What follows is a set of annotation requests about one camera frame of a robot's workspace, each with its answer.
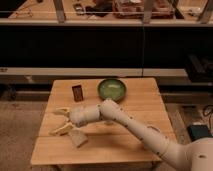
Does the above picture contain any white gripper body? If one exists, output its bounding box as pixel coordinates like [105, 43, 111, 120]
[69, 105, 100, 127]

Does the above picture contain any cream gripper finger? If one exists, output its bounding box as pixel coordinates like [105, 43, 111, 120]
[50, 122, 73, 136]
[52, 108, 70, 117]

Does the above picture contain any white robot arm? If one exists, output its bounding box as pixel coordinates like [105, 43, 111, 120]
[53, 99, 213, 171]

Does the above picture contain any wooden table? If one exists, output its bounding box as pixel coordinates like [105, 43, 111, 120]
[31, 78, 175, 165]

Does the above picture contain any green bowl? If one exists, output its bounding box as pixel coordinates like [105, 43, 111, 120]
[97, 78, 126, 102]

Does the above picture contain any dark device on shelf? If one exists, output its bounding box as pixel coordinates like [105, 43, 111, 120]
[73, 3, 85, 15]

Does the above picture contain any red tray on shelf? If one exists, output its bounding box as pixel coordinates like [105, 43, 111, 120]
[112, 0, 174, 19]

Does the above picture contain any black box on floor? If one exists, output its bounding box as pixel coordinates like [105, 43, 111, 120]
[187, 125, 213, 141]

